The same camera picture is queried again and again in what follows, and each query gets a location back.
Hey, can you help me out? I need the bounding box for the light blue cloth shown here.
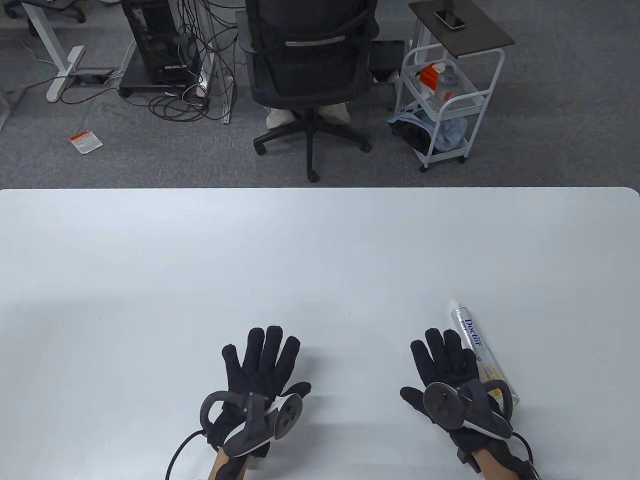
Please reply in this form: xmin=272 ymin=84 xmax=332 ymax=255
xmin=390 ymin=111 xmax=468 ymax=153

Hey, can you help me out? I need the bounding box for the grey left wrist tracker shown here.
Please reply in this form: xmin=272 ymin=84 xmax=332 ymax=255
xmin=200 ymin=390 xmax=304 ymax=458

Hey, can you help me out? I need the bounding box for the white desk leg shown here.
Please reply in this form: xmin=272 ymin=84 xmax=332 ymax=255
xmin=20 ymin=0 xmax=87 ymax=103

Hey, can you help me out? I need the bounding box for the black office chair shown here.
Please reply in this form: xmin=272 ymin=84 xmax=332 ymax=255
xmin=236 ymin=0 xmax=381 ymax=183

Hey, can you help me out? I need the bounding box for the bundle of black cables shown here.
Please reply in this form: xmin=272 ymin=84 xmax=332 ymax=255
xmin=150 ymin=0 xmax=238 ymax=123

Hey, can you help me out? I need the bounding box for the person's right hand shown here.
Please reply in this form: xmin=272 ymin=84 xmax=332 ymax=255
xmin=400 ymin=327 xmax=521 ymax=473

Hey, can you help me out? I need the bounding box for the black computer platform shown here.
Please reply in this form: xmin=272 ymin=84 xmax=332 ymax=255
xmin=118 ymin=52 xmax=208 ymax=98

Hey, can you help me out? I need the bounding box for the person's left forearm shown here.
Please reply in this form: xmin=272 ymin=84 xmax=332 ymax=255
xmin=206 ymin=446 xmax=251 ymax=480

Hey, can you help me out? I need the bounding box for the orange and white paper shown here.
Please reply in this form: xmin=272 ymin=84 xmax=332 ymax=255
xmin=69 ymin=130 xmax=104 ymax=155

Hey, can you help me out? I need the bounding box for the clear plastic bottle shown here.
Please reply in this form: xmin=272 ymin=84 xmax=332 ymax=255
xmin=432 ymin=65 xmax=468 ymax=113

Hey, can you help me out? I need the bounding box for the silver toothpaste tube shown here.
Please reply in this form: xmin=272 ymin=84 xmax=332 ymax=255
xmin=451 ymin=306 xmax=521 ymax=406

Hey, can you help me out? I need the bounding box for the black phone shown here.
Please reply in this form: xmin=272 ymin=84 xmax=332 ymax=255
xmin=433 ymin=10 xmax=467 ymax=31

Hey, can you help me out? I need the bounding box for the black right glove cable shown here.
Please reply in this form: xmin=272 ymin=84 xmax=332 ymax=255
xmin=510 ymin=432 xmax=535 ymax=463

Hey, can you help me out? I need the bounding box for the person's left hand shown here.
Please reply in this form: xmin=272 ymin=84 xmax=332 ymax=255
xmin=207 ymin=326 xmax=312 ymax=458

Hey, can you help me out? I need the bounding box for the black left glove cable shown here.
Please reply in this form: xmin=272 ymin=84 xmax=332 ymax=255
xmin=165 ymin=429 xmax=208 ymax=480

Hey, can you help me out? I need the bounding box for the black glove cable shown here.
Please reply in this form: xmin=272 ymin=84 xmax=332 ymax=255
xmin=165 ymin=429 xmax=208 ymax=480
xmin=510 ymin=432 xmax=535 ymax=463

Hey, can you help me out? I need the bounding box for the silver metal desk leg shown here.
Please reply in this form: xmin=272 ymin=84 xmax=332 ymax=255
xmin=200 ymin=0 xmax=235 ymax=125

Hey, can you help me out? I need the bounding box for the black bag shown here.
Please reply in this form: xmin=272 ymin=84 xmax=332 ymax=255
xmin=392 ymin=120 xmax=436 ymax=156

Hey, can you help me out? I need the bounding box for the dark brown board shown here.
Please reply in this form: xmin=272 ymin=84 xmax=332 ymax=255
xmin=408 ymin=0 xmax=516 ymax=57

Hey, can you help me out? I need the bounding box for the black box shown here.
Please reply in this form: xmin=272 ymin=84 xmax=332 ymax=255
xmin=369 ymin=40 xmax=405 ymax=83

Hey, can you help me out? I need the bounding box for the white rolling cart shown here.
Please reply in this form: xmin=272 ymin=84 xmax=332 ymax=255
xmin=394 ymin=45 xmax=506 ymax=173

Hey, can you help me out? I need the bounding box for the black computer tower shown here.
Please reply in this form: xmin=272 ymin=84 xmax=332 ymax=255
xmin=121 ymin=0 xmax=202 ymax=86

